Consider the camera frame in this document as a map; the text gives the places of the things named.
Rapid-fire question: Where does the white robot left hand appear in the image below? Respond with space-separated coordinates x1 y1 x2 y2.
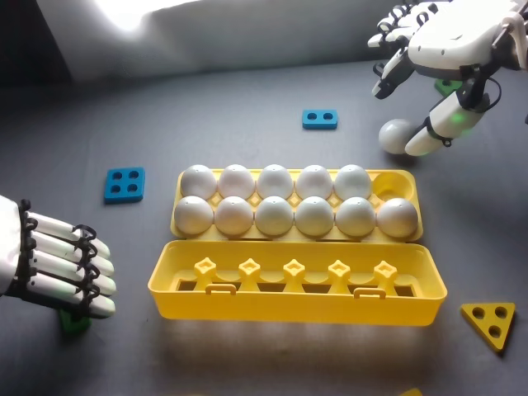
0 193 119 321

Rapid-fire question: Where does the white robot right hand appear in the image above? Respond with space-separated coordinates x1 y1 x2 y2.
367 0 516 157

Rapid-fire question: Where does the white toy egg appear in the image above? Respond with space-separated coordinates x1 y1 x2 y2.
173 195 215 237
332 163 373 200
253 195 295 238
214 196 255 238
378 118 417 156
375 197 419 239
256 163 295 200
334 196 377 238
294 196 335 238
180 164 219 199
217 163 256 199
295 164 333 200

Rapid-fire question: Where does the yellow egg carton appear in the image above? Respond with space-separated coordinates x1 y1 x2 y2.
147 167 449 328

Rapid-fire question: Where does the green four-hole block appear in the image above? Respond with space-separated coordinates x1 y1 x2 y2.
435 77 463 98

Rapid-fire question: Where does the green two-hole block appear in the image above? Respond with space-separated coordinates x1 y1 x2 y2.
58 309 92 333

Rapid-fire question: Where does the blue four-hole block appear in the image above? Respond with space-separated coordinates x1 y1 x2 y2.
102 166 146 205

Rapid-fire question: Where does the blue two-hole block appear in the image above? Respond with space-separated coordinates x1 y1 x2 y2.
301 109 339 130

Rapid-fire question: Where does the white curtain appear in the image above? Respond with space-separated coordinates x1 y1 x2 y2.
36 0 528 86

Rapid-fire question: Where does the grey table cloth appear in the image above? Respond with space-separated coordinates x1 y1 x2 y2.
0 51 528 396

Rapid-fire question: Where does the yellow three-hole triangle block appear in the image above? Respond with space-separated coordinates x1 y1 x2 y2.
460 302 516 355

